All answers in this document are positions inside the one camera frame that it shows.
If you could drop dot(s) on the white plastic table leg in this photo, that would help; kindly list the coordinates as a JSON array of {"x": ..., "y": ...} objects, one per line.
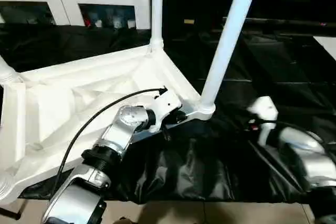
[
  {"x": 8, "y": 72},
  {"x": 228, "y": 40},
  {"x": 5, "y": 184},
  {"x": 156, "y": 9}
]

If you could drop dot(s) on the white plastic table top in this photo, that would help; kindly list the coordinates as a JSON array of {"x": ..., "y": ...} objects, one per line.
[{"x": 68, "y": 98}]

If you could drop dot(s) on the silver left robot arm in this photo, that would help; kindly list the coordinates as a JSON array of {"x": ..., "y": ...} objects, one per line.
[{"x": 121, "y": 129}]

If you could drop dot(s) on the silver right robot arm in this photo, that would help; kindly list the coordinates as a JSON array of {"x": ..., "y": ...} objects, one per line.
[{"x": 310, "y": 161}]

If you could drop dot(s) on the black plastic mat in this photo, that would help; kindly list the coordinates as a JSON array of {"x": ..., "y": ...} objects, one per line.
[{"x": 210, "y": 171}]

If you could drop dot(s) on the small tan tag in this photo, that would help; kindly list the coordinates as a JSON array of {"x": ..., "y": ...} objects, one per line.
[{"x": 189, "y": 21}]

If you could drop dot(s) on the white flat board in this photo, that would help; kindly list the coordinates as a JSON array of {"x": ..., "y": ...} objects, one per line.
[{"x": 328, "y": 46}]

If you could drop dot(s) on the black stand foot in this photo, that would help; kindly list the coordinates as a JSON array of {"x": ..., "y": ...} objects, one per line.
[{"x": 9, "y": 213}]

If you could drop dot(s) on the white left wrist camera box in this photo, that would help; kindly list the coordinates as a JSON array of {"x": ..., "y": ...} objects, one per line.
[{"x": 167, "y": 103}]

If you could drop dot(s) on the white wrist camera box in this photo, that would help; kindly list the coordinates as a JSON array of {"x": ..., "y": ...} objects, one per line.
[
  {"x": 262, "y": 111},
  {"x": 167, "y": 103}
]

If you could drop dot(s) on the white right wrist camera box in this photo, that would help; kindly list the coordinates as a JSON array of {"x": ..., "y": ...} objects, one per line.
[{"x": 262, "y": 111}]

